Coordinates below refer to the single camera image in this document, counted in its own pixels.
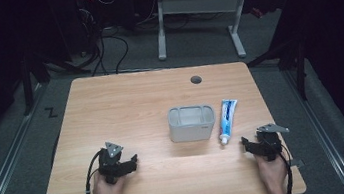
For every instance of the white-legged background desk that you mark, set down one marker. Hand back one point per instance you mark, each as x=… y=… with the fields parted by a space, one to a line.
x=198 y=4

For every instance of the person's left hand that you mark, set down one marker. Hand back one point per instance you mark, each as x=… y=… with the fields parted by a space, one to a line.
x=107 y=193

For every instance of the grey plastic organizer box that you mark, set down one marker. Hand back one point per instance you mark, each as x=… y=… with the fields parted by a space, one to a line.
x=192 y=124

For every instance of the white and blue toothpaste tube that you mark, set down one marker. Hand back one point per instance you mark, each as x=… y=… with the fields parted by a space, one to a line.
x=227 y=120

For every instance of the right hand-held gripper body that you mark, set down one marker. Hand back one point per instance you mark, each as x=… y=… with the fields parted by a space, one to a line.
x=268 y=144

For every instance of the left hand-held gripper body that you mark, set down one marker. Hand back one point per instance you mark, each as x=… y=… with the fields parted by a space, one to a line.
x=112 y=165

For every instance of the person's right hand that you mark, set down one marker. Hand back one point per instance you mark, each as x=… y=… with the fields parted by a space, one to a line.
x=272 y=173

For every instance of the black metal stand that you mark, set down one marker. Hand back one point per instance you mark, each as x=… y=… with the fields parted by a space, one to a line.
x=31 y=78
x=289 y=61

